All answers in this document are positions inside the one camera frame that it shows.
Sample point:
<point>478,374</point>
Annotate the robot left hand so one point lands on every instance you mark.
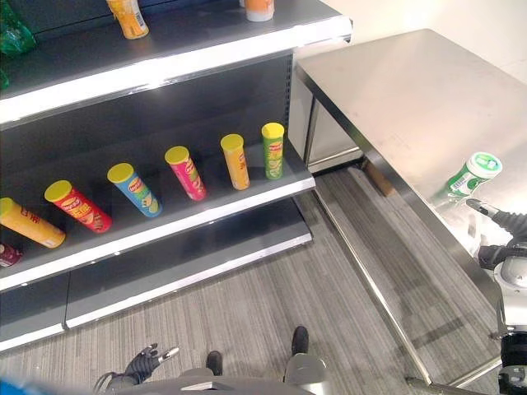
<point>142,366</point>

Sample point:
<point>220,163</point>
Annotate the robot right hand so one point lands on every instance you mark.
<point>510,224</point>

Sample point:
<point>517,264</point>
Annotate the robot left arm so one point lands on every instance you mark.
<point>109,382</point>

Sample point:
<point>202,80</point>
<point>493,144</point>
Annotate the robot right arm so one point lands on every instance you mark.
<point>512,296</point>

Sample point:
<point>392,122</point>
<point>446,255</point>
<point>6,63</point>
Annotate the robot left leg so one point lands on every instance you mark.
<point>197,380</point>

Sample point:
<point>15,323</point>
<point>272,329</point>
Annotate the robot leg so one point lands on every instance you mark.
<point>197,380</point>
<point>304,374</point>

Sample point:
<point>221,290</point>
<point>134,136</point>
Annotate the green white cylindrical can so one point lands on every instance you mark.
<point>473,173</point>

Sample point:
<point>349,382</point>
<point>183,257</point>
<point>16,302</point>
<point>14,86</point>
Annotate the blue object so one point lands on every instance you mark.
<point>18,387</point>

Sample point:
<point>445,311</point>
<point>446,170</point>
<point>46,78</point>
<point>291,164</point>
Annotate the stainless steel table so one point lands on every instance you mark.
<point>411,103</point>

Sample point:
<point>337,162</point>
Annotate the robot right leg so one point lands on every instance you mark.
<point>304,374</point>

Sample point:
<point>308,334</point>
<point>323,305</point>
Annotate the red chips can yellow lid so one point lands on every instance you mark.
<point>82,207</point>

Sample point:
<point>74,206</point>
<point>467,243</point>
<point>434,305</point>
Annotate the maroon snack cup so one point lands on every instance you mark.
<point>8,255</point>

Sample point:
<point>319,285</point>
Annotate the blue chips can yellow lid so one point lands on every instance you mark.
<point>138,191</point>

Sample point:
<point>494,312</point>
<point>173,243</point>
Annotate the yellow chips can red print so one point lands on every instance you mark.
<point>29,224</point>

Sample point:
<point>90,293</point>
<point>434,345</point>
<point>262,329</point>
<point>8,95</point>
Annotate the pink chips can yellow lid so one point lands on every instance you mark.
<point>188,175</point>

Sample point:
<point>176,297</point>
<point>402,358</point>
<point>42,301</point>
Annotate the orange-yellow chips can yellow lid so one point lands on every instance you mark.
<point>237,164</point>

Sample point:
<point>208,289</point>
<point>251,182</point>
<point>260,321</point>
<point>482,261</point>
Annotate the grey metal shelf unit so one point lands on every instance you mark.
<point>123,123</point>

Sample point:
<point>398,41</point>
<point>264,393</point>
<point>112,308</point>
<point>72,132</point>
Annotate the green chips can yellow lid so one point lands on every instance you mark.
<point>273,154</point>

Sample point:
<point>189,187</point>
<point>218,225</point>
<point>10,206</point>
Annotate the green snack bag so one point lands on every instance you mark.
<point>3,79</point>
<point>14,33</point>

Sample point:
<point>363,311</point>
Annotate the orange can white base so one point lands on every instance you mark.
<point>259,10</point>

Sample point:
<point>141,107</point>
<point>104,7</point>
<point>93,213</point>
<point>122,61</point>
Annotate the yellow can white label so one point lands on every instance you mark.
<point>129,18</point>

